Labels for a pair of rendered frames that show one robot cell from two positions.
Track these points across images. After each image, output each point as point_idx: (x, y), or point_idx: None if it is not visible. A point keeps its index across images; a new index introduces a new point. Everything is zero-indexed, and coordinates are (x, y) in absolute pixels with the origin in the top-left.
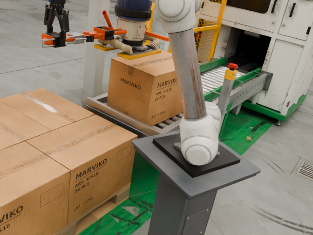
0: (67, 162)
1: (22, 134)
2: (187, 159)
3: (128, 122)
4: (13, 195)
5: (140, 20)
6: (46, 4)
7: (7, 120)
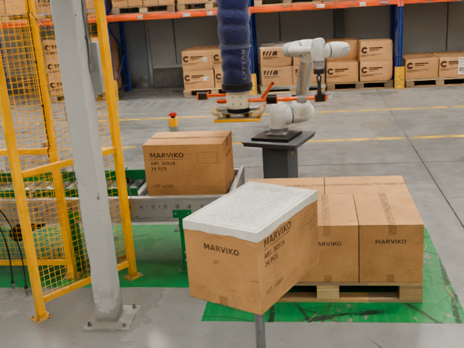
0: (319, 179)
1: (320, 197)
2: (313, 115)
3: (240, 179)
4: (366, 177)
5: None
6: (320, 77)
7: None
